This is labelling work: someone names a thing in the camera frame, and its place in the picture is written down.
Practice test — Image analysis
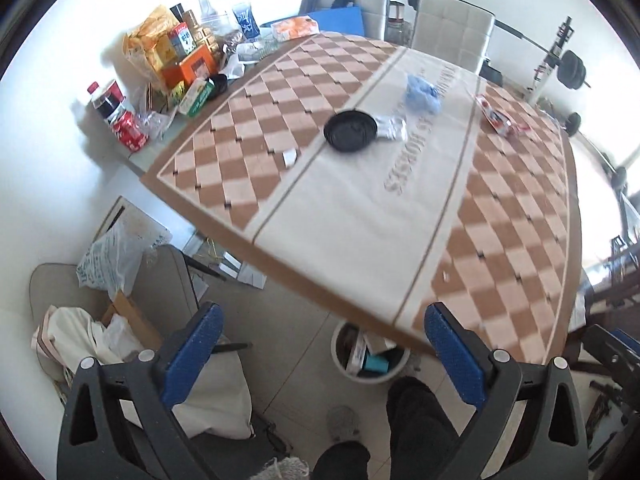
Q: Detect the white padded chair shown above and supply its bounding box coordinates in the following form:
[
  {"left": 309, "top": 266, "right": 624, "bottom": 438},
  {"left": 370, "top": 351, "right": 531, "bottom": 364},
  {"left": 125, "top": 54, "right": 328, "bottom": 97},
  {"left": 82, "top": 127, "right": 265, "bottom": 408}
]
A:
[
  {"left": 410, "top": 0, "right": 496, "bottom": 75},
  {"left": 299, "top": 0, "right": 393, "bottom": 42}
]

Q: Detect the yellow snack bag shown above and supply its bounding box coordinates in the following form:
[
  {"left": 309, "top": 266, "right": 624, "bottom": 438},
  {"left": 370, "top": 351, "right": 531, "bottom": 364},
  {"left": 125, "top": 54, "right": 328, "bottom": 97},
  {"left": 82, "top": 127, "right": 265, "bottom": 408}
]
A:
[{"left": 122, "top": 6, "right": 178, "bottom": 86}]

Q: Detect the silver foil blister pack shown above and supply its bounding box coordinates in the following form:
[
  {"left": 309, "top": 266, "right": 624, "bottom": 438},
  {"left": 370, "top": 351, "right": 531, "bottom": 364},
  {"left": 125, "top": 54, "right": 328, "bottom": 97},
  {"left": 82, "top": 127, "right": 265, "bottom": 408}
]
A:
[{"left": 374, "top": 116, "right": 408, "bottom": 142}]

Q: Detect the orange tissue pack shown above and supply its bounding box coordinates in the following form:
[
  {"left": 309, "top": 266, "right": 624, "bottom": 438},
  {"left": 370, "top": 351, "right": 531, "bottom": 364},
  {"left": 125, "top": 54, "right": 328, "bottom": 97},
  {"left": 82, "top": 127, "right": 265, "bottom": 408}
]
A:
[{"left": 271, "top": 15, "right": 320, "bottom": 42}]

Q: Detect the small white paper scrap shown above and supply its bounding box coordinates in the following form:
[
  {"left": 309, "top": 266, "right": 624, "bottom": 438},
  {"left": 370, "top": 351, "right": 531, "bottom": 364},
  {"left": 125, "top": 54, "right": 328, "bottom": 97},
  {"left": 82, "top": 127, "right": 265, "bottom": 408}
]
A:
[{"left": 282, "top": 148, "right": 297, "bottom": 168}]

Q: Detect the long white toothpaste box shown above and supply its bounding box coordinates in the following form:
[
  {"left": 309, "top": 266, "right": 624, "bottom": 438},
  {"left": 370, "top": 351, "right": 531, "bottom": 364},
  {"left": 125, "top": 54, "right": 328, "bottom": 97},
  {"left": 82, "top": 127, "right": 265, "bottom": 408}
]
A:
[{"left": 346, "top": 332, "right": 368, "bottom": 376}]

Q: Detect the barbell on floor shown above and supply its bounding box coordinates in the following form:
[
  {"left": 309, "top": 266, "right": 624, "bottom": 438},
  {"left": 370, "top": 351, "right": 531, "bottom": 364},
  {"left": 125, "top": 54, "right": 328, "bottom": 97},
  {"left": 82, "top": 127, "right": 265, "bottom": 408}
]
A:
[{"left": 564, "top": 112, "right": 627, "bottom": 194}]

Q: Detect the checkered brown table mat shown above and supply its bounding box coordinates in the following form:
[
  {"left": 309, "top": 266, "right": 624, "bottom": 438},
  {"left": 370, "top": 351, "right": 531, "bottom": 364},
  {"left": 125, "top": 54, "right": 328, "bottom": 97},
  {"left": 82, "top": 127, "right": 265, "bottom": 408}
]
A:
[{"left": 142, "top": 32, "right": 582, "bottom": 363}]

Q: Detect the blue foam board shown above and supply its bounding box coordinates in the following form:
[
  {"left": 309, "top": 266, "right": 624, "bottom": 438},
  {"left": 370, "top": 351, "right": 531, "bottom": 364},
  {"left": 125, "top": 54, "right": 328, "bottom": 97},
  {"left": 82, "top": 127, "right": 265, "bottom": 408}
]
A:
[{"left": 261, "top": 5, "right": 367, "bottom": 37}]

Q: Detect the blue crumpled glove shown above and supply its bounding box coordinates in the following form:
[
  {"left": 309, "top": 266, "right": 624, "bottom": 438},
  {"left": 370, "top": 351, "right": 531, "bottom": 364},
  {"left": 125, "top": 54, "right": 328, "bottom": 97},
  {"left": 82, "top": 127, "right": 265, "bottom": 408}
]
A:
[{"left": 405, "top": 75, "right": 442, "bottom": 115}]

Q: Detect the white round trash bin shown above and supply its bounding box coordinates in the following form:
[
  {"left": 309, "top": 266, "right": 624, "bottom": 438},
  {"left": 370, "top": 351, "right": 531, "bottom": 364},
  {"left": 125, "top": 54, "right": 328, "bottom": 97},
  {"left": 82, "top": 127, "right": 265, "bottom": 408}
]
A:
[{"left": 330, "top": 321, "right": 411, "bottom": 385}]

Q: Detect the orange box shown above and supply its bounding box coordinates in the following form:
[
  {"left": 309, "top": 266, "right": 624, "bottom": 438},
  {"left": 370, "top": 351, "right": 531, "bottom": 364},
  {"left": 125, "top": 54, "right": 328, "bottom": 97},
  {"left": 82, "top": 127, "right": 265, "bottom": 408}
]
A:
[{"left": 162, "top": 46, "right": 218, "bottom": 90}]

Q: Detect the red cola can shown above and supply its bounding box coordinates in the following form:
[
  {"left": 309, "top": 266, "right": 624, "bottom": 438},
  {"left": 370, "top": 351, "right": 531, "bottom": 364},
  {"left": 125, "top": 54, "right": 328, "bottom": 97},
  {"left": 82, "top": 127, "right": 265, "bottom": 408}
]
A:
[{"left": 111, "top": 110, "right": 149, "bottom": 153}]

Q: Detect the teal green plastic bag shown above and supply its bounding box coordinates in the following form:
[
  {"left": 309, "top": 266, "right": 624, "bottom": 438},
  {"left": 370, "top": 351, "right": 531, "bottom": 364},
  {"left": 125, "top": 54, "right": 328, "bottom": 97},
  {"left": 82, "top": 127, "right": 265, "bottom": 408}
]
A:
[{"left": 362, "top": 352, "right": 402, "bottom": 375}]

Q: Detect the cola bottle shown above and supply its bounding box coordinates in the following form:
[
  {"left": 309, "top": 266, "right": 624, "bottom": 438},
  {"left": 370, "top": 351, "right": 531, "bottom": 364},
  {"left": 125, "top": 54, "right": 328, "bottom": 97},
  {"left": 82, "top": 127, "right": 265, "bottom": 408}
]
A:
[{"left": 87, "top": 79, "right": 125, "bottom": 119}]

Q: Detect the black round lid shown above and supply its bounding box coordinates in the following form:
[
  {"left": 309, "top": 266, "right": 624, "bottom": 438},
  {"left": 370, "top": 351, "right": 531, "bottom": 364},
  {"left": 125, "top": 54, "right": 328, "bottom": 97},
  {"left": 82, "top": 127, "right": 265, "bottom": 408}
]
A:
[{"left": 323, "top": 110, "right": 378, "bottom": 153}]

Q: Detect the left fuzzy slipper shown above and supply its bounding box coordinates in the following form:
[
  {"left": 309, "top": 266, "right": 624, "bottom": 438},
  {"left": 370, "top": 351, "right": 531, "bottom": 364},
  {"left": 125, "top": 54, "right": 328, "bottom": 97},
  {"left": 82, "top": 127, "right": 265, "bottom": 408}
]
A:
[{"left": 326, "top": 405, "right": 361, "bottom": 443}]

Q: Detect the grey fabric chair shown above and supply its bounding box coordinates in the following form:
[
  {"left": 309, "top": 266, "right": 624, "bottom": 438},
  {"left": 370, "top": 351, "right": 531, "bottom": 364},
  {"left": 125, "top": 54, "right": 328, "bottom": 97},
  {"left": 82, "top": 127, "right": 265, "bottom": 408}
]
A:
[{"left": 28, "top": 244, "right": 202, "bottom": 361}]

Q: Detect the red white snack wrapper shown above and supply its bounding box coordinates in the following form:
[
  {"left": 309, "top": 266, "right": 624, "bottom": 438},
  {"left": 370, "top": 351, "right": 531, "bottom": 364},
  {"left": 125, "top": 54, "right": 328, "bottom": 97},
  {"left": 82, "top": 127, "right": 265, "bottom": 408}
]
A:
[{"left": 475, "top": 94, "right": 532, "bottom": 138}]

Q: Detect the blue water bottle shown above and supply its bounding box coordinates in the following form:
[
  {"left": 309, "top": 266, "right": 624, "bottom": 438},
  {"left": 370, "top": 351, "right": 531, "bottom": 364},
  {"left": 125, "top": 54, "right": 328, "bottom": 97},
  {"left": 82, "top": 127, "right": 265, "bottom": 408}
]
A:
[{"left": 232, "top": 4, "right": 260, "bottom": 41}]

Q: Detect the printed plastic bag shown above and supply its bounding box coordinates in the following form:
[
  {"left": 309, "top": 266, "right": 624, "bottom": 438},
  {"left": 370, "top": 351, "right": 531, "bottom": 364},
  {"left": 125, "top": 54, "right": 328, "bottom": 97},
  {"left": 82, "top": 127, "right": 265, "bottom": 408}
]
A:
[{"left": 76, "top": 222, "right": 149, "bottom": 300}]

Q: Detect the green white carton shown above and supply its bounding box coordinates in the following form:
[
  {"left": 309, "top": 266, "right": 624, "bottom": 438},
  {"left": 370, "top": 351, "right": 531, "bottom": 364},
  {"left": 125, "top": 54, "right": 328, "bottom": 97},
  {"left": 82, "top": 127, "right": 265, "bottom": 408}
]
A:
[{"left": 178, "top": 78, "right": 215, "bottom": 117}]

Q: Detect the white cloth bag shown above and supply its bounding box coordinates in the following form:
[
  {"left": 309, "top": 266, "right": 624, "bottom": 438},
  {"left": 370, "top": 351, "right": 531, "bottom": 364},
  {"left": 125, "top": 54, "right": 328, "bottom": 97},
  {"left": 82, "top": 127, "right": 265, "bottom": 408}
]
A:
[{"left": 30, "top": 306, "right": 253, "bottom": 440}]

